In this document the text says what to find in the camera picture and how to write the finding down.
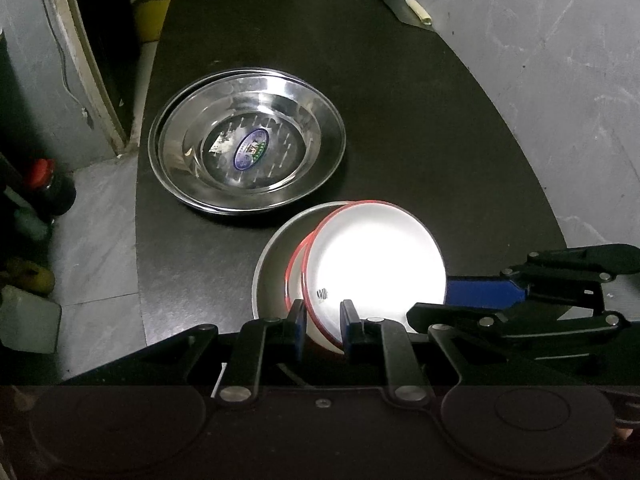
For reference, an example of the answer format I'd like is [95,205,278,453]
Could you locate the yellow object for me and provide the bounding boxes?
[0,257,55,295]

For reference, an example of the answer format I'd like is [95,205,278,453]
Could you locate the yellow bin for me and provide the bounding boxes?
[131,0,180,43]

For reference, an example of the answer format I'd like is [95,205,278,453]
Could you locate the cream door frame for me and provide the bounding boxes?
[42,0,128,153]

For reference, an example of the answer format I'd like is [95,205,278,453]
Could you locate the steel plate with oval sticker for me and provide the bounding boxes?
[157,71,347,210]

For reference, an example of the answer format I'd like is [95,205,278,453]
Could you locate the steel bowl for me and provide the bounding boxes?
[251,200,351,321]

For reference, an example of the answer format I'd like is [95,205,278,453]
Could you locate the white plastic container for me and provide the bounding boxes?
[0,285,63,356]

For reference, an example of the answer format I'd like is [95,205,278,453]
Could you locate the green bottle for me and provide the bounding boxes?
[12,205,53,241]

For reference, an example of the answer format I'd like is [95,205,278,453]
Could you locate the cream cylindrical handle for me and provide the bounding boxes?
[405,0,432,26]

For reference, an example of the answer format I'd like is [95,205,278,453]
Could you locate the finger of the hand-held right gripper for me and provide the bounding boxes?
[445,244,640,311]
[406,301,632,361]

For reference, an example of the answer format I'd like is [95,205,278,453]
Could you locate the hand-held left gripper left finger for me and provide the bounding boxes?
[65,300,307,407]

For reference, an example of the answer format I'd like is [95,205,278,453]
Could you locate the plain steel plate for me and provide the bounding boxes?
[148,67,346,217]

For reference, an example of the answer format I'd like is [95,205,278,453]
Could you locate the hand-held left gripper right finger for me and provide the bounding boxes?
[340,300,591,407]

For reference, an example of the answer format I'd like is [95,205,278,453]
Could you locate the white red-rimmed bowl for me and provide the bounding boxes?
[302,200,447,356]
[284,205,351,356]

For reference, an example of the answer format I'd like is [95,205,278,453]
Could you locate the dark bottle with red cap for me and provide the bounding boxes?
[27,158,77,217]

